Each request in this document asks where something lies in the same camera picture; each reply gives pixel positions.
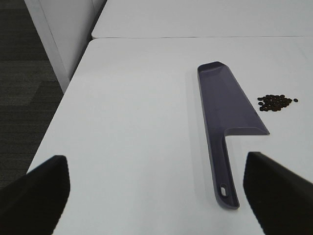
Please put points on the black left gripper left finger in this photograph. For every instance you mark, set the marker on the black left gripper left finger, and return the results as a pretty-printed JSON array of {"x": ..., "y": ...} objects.
[{"x": 34, "y": 203}]

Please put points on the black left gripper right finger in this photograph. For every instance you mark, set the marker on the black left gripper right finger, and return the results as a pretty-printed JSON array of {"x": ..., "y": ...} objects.
[{"x": 281, "y": 200}]

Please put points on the pile of coffee beans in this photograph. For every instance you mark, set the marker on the pile of coffee beans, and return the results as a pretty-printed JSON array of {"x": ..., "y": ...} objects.
[{"x": 274, "y": 103}]

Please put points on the purple plastic dustpan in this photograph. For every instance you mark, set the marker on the purple plastic dustpan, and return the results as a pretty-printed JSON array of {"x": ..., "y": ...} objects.
[{"x": 226, "y": 112}]

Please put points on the white partition panel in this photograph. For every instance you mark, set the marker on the white partition panel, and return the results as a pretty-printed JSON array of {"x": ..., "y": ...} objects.
[{"x": 64, "y": 27}]

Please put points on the white adjacent table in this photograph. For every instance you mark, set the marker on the white adjacent table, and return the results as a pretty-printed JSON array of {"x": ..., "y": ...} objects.
[{"x": 204, "y": 18}]

